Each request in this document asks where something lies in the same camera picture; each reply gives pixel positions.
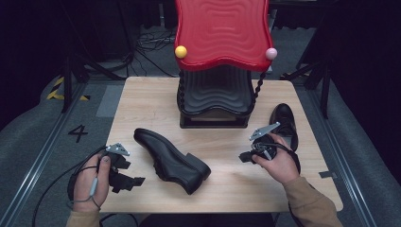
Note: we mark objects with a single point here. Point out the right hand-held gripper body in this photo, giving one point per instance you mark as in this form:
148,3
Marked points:
263,148

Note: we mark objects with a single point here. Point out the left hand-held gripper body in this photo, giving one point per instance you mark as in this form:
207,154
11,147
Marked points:
117,149

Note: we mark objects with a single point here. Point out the black leather shoe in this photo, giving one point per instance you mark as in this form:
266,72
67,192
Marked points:
170,160
285,116

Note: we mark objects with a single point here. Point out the red and black shoe rack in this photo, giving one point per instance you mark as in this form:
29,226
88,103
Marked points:
220,31

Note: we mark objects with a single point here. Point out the person's right hand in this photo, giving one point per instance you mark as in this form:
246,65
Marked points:
280,167

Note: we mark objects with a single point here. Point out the person's left hand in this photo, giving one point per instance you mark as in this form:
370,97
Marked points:
90,176

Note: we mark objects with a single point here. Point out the grey tape piece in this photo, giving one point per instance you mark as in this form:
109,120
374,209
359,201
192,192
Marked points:
327,174

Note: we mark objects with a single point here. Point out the person's dark pants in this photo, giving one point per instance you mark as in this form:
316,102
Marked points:
205,220

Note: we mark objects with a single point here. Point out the black metal stand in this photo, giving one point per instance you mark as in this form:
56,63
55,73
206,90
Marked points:
67,82
324,85

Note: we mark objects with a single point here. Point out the yellow and black floor tape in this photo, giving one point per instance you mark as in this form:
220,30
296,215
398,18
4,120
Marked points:
58,82

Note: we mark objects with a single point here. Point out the metal floor rail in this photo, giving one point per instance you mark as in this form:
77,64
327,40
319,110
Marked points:
343,157
41,160

